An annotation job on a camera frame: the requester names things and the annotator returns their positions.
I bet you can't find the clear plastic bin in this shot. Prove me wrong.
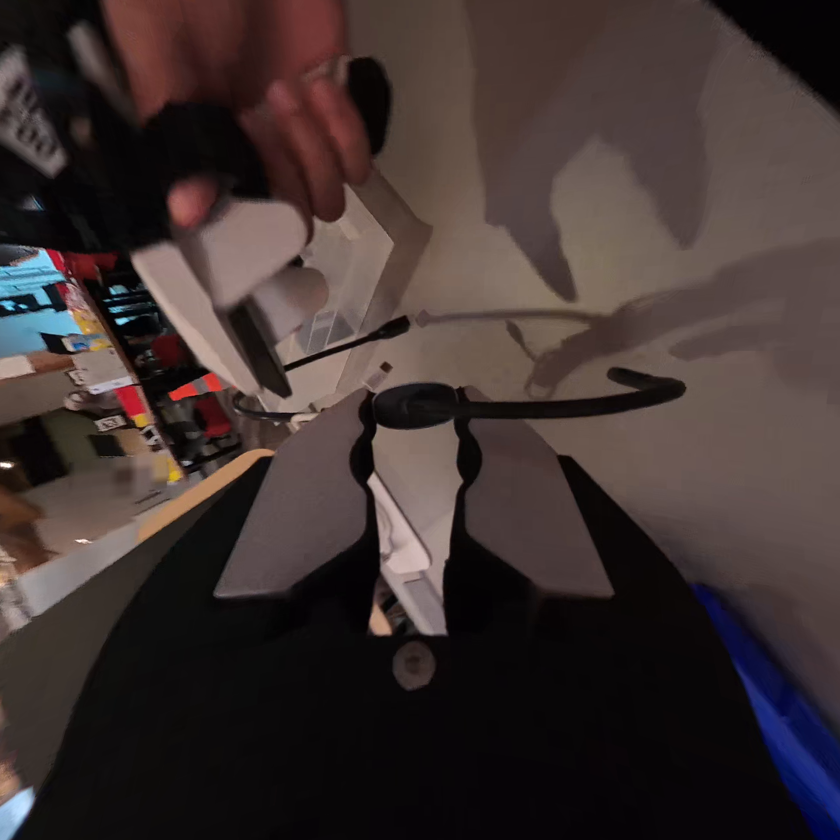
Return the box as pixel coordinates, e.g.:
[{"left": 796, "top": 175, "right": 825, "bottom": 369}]
[{"left": 262, "top": 164, "right": 434, "bottom": 421}]

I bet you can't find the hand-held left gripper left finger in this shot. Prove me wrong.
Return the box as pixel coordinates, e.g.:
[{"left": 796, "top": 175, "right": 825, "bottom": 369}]
[{"left": 213, "top": 387, "right": 382, "bottom": 634}]

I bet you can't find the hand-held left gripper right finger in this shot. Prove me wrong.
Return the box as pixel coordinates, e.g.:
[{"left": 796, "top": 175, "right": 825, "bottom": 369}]
[{"left": 443, "top": 384, "right": 614, "bottom": 634}]

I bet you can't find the black cable orange plug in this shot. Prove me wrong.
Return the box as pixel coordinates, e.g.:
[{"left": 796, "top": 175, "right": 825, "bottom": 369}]
[{"left": 233, "top": 361, "right": 395, "bottom": 424}]

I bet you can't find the orange traffic cone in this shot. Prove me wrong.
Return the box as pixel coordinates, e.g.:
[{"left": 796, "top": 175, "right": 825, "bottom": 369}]
[{"left": 167, "top": 371, "right": 227, "bottom": 403}]

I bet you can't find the thin black cable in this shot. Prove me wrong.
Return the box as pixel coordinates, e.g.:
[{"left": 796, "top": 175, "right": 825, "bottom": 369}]
[{"left": 282, "top": 315, "right": 411, "bottom": 371}]

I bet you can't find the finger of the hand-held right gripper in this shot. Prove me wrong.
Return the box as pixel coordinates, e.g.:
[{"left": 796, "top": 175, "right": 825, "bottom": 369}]
[{"left": 131, "top": 239, "right": 293, "bottom": 399}]

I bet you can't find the black cable thick plug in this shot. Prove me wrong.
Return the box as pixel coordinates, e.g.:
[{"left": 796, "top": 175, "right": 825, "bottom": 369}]
[{"left": 374, "top": 367, "right": 686, "bottom": 431}]

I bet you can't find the grey desk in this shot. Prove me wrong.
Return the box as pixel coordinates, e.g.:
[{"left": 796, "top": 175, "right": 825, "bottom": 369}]
[{"left": 262, "top": 0, "right": 840, "bottom": 723}]

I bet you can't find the blue plastic bin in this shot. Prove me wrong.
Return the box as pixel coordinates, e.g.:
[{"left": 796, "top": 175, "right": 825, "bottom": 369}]
[{"left": 689, "top": 581, "right": 840, "bottom": 840}]

